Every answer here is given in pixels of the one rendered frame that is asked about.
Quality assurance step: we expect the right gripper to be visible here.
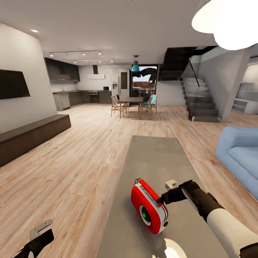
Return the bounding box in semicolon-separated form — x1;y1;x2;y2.
156;188;181;205

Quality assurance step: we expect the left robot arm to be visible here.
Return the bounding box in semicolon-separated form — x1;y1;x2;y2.
11;219;54;258

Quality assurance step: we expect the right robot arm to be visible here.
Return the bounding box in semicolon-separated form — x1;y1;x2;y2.
156;180;258;258

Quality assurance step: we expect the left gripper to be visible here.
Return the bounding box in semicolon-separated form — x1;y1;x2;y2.
24;229;54;254

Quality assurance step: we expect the radio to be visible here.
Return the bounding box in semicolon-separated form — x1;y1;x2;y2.
131;179;168;235

